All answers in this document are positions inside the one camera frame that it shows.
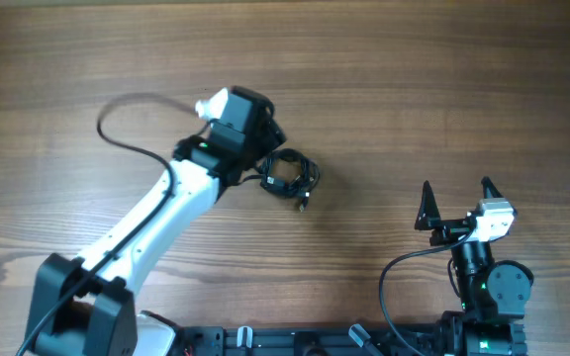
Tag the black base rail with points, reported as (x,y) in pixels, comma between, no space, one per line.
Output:
(354,340)

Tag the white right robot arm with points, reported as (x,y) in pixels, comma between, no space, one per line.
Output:
(493,293)

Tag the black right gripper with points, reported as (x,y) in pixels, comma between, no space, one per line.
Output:
(429,219)

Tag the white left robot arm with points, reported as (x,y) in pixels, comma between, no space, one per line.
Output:
(86,305)

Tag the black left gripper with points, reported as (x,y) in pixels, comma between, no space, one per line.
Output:
(271,136)

